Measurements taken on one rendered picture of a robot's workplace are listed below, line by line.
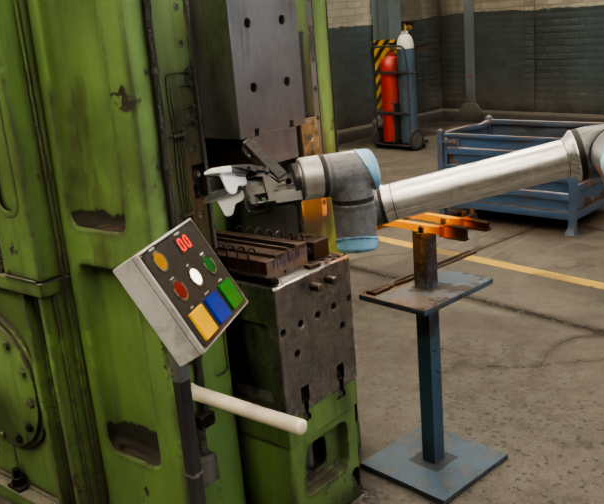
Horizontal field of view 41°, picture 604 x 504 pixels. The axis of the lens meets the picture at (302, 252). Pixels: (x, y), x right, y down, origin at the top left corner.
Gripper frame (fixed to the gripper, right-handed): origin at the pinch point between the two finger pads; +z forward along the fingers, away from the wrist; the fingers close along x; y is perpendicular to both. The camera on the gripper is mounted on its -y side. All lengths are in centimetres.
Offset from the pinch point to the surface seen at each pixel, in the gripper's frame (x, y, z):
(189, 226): 49.0, -9.3, 1.0
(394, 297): 113, 6, -68
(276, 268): 85, -4, -25
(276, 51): 54, -61, -34
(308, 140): 93, -49, -47
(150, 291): 30.1, 11.8, 13.9
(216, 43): 45, -61, -16
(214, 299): 44.3, 12.8, -1.4
